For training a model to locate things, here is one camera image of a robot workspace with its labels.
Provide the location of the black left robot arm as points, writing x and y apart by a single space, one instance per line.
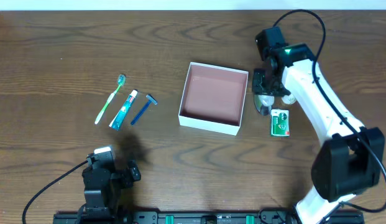
103 186

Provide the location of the white cream tube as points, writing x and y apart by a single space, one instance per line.
288 99

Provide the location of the teal toothpaste tube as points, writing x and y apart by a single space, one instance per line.
116 123

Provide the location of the green white toothbrush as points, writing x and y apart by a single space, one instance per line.
120 82

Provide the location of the blue disposable razor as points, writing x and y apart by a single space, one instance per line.
150 100

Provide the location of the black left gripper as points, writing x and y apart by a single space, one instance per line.
130 173

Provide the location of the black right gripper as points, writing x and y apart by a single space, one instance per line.
262 83

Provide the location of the white cardboard box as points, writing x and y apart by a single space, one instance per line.
213 98

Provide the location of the black mounting rail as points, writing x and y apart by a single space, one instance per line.
264 216

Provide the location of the clear pump bottle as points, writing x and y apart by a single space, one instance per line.
263 104

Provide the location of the green soap box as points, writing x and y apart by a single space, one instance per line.
279 123

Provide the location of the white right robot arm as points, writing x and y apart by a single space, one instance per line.
350 159

